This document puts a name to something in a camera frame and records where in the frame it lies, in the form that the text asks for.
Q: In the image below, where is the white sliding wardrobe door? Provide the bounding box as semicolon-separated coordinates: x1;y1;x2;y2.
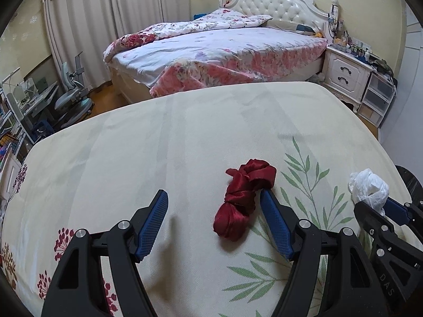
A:
379;7;422;178

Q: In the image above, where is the floral duvet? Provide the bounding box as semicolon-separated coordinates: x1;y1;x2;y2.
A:
102;8;274;64

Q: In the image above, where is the white tufted bed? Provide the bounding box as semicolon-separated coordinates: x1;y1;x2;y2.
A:
105;0;330;102

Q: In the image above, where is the cluttered desk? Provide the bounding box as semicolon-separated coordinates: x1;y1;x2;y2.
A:
1;67;59;162

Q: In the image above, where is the floral beige bed cover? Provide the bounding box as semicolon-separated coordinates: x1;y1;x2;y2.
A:
1;82;410;316

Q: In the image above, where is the white plastic bag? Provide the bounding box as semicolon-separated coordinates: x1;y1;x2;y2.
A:
348;168;389;217

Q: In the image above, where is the white nightstand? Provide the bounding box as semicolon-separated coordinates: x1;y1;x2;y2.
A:
322;46;374;113

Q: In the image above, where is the grey desk chair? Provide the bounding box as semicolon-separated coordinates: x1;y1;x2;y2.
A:
53;52;95;131

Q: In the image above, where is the black lined trash bin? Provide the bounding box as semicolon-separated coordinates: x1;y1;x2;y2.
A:
396;165;423;205

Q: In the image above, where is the dark red satin cloth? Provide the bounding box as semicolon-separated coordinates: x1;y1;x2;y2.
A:
213;159;277;242

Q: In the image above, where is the beige curtain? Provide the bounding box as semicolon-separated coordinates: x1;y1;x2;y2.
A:
43;0;191;88

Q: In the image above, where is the plastic drawer unit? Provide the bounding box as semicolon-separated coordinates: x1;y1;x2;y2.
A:
357;72;397;128

